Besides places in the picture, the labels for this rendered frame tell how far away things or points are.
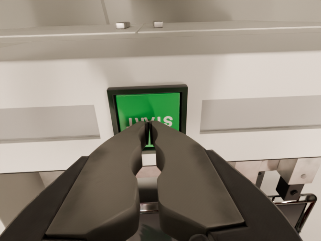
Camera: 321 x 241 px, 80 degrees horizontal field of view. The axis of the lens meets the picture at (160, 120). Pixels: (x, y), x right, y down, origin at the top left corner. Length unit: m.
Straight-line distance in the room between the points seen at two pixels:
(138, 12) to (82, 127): 0.96
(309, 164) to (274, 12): 1.02
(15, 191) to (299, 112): 0.29
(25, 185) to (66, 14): 0.98
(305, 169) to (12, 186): 0.35
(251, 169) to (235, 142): 0.11
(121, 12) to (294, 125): 1.00
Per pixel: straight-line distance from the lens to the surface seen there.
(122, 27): 0.48
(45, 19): 1.21
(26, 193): 0.29
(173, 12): 1.10
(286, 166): 0.32
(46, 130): 0.18
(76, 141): 0.17
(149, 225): 0.35
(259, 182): 0.40
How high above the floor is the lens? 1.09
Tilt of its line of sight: 62 degrees down
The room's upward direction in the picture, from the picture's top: 174 degrees clockwise
